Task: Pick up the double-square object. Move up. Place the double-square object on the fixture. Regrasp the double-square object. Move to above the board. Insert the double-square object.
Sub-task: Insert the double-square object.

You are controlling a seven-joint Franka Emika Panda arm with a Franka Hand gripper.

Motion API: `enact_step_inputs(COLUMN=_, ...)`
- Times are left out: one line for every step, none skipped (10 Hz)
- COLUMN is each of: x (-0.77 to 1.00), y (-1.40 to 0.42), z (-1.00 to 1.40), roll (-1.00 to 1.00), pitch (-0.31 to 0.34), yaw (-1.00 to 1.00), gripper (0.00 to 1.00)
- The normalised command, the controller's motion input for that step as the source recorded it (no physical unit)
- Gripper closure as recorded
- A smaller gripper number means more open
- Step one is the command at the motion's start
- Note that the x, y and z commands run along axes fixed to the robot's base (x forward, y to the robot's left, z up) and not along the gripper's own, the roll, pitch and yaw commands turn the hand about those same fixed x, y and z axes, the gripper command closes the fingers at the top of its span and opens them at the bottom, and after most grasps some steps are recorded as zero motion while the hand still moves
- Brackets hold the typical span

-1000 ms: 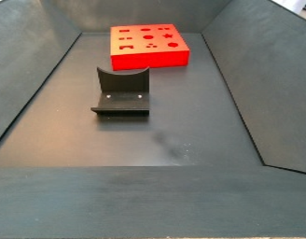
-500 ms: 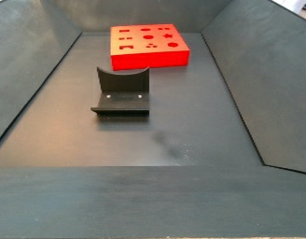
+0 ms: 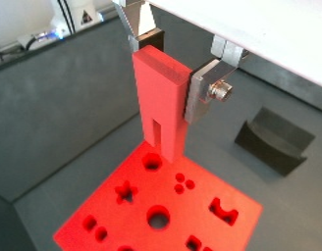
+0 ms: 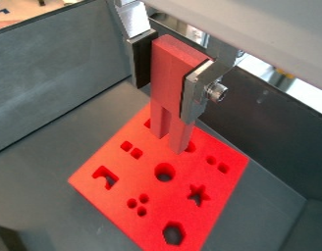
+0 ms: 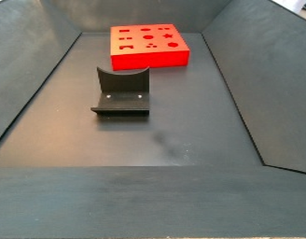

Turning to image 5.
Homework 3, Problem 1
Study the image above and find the black curved holder stand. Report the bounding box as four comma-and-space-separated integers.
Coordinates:
91, 68, 151, 115

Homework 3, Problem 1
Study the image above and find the red shape-sorter board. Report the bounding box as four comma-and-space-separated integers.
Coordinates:
111, 24, 191, 71

